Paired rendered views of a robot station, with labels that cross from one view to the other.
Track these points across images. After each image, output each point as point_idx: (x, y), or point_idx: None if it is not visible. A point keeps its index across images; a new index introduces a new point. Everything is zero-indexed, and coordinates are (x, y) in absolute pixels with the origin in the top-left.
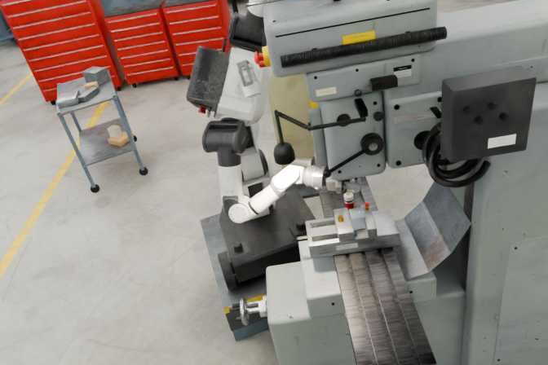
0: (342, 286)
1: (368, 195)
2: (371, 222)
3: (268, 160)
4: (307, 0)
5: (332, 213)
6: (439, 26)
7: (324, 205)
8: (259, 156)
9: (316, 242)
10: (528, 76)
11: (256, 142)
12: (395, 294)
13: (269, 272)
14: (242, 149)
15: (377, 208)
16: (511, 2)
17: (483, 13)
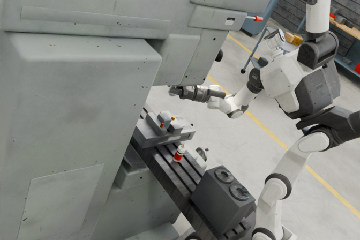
0: (150, 108)
1: (170, 173)
2: (152, 117)
3: (269, 179)
4: None
5: (187, 156)
6: None
7: (196, 163)
8: (275, 169)
9: (178, 116)
10: None
11: (282, 156)
12: None
13: (202, 159)
14: (250, 78)
15: (156, 160)
16: None
17: None
